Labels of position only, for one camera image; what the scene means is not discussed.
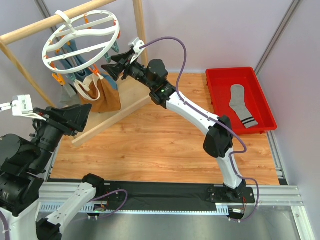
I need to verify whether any wooden hanger rack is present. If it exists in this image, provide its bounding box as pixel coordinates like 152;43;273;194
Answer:
0;0;151;147

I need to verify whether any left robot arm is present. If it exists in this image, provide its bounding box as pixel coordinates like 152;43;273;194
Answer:
0;103;105;240

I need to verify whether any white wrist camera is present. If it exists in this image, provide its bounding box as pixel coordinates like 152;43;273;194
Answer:
0;94;46;121
128;37;145;64

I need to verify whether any red plastic tray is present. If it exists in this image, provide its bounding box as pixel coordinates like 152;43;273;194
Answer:
205;66;277;135

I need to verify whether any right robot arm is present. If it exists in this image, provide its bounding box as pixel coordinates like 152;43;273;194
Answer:
102;51;246;200

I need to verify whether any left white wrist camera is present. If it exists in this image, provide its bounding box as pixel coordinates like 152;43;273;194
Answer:
0;94;46;121

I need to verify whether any brown sock with cream cuff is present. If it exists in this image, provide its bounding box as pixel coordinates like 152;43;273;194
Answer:
73;73;122;113

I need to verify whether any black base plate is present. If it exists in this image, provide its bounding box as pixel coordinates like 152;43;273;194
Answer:
47;178;256;212

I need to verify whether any grey striped sock in tray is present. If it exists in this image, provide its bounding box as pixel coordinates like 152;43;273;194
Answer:
229;84;259;129

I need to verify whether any blue sock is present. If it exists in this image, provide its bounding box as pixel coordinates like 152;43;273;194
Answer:
60;40;118;90

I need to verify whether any aluminium frame rail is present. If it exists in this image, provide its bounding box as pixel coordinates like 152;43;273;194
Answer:
14;181;316;240

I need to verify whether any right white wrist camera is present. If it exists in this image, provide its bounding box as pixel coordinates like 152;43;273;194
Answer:
128;37;145;64

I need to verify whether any white round clip hanger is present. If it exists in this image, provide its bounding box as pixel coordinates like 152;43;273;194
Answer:
41;9;121;82

